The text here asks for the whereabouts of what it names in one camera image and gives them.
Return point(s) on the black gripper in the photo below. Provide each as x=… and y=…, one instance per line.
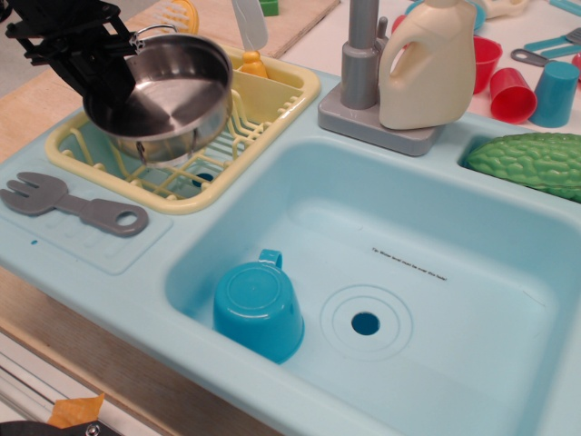
x=91, y=31

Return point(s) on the stainless steel pot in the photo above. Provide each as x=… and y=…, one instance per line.
x=180, y=103

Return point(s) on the yellow drying rack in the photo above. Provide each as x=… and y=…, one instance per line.
x=263, y=107

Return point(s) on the light blue toy sink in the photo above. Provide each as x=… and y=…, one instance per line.
x=436, y=300

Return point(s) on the orange dish brush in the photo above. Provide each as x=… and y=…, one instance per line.
x=178, y=14

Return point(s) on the grey plastic fork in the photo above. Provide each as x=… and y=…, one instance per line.
x=34, y=194

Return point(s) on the green plastic block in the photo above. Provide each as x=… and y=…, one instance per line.
x=270, y=7

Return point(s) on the grey toy faucet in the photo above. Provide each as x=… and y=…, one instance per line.
x=351, y=108

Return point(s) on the blue plastic mug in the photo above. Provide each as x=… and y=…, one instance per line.
x=256, y=306

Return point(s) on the orange tape piece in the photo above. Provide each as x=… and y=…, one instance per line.
x=71, y=412

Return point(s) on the cream detergent bottle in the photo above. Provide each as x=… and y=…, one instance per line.
x=427, y=71

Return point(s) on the red plastic cup upright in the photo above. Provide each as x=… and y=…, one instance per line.
x=487, y=55

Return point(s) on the red plastic cup lying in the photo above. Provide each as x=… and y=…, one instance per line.
x=511, y=98

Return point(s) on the blue plastic cup upside-down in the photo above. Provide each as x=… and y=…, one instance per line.
x=555, y=93

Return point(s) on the green bumpy plastic gourd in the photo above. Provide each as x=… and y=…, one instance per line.
x=546, y=162

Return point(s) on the teal plastic spatula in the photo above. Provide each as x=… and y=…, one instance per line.
x=568, y=44

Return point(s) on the orange handled white knife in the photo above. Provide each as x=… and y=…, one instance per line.
x=254, y=35

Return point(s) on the grey utensil handle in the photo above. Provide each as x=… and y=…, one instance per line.
x=527, y=57

